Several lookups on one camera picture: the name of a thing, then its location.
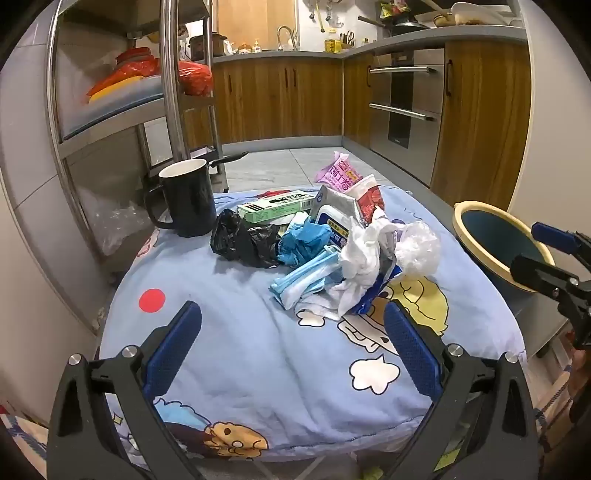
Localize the red and white packet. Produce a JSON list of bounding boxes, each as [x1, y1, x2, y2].
[[353, 173, 386, 227]]

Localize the plaid floor mat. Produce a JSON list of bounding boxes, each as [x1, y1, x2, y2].
[[0, 401, 51, 480]]

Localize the white crumpled cloth wad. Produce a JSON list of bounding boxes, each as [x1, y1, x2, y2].
[[339, 217, 400, 319]]

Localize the red plastic bag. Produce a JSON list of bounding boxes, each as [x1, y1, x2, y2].
[[178, 60, 214, 97]]

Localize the dark cooking pot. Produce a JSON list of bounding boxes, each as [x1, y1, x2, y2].
[[189, 33, 228, 61]]

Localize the clear crumpled plastic bag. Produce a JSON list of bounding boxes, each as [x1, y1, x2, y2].
[[394, 220, 441, 278]]

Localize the blue face mask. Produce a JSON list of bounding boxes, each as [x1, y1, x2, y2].
[[269, 247, 345, 308]]

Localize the blue rubber glove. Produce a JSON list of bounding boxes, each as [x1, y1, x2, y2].
[[277, 218, 333, 267]]

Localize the wooden kitchen cabinets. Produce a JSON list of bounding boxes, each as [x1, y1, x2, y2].
[[182, 39, 532, 210]]

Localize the black plastic bag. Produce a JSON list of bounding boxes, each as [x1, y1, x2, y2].
[[210, 209, 282, 268]]

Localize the black mug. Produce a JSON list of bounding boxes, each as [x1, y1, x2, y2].
[[144, 158, 218, 238]]

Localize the clear plastic sheet bundle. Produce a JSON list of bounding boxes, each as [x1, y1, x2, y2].
[[85, 200, 153, 257]]

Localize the pink snack packet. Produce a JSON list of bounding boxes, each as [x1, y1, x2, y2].
[[315, 151, 362, 192]]

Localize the orange plastic bag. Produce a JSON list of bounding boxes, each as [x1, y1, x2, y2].
[[85, 58, 162, 104]]

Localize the metal faucet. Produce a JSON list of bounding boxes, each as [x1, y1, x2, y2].
[[276, 25, 298, 51]]

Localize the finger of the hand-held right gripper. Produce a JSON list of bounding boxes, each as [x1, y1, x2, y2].
[[531, 222, 591, 271], [510, 254, 591, 352]]

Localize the blue cartoon printed blanket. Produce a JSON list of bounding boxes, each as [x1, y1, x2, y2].
[[99, 185, 527, 464]]

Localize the metal shelf rack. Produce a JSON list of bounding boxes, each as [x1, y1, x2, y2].
[[44, 0, 229, 333]]

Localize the grey kitchen countertop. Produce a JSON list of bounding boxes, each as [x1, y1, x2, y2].
[[210, 28, 529, 63]]

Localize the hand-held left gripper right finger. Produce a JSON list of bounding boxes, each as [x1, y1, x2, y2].
[[383, 301, 541, 480]]

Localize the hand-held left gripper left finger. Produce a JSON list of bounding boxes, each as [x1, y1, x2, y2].
[[47, 300, 204, 480]]

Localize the stainless steel oven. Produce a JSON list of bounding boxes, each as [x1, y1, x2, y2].
[[368, 48, 446, 185]]

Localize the yellow rimmed bin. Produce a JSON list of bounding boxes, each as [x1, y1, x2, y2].
[[452, 200, 557, 301]]

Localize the white bowl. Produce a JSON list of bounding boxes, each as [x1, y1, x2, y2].
[[450, 2, 509, 26]]

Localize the silver wet wipes pack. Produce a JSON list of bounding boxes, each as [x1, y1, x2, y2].
[[309, 185, 370, 241]]

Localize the green cardboard box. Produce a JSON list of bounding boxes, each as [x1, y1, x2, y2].
[[238, 190, 317, 223]]

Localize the black wok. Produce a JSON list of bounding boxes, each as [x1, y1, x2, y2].
[[358, 14, 435, 37]]

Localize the black pan handle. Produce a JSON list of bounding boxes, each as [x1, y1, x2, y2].
[[208, 150, 250, 169]]

